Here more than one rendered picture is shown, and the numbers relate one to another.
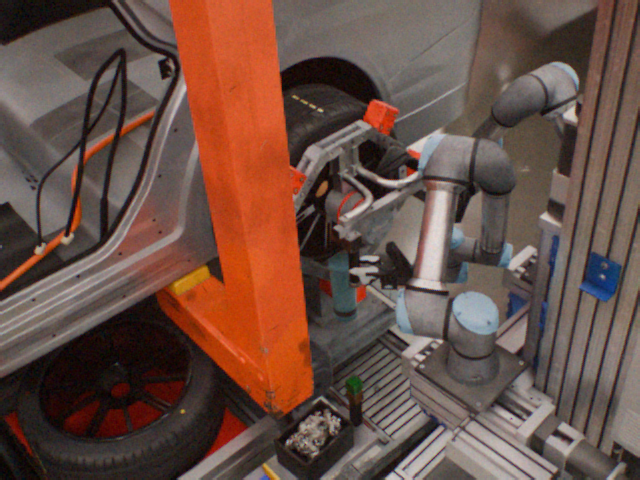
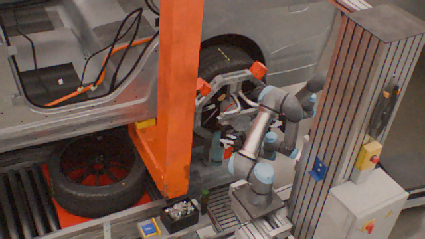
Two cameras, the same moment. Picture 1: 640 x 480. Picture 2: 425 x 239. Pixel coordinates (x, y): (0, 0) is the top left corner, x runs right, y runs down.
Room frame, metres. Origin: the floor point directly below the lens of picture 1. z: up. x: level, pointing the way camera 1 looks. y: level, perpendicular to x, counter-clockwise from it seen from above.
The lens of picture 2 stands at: (-0.60, -0.31, 3.02)
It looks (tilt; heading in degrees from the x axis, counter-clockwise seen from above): 40 degrees down; 7
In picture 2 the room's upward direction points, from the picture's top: 7 degrees clockwise
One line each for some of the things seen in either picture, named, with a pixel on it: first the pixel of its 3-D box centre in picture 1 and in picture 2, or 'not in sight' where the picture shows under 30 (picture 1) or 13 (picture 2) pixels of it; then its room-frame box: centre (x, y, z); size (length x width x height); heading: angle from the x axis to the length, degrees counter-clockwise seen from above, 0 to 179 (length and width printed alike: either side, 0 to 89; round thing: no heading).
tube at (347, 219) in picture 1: (344, 188); (228, 99); (2.00, -0.09, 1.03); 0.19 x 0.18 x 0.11; 37
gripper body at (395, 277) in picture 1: (398, 272); (243, 147); (1.84, -0.23, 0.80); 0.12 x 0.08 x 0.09; 82
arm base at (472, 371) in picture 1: (472, 352); (260, 192); (1.43, -0.38, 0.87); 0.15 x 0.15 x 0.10
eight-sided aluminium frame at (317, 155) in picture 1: (344, 203); (230, 107); (2.15, -0.09, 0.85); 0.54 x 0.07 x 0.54; 127
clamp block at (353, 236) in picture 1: (346, 237); (222, 123); (1.89, -0.08, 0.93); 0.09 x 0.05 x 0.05; 37
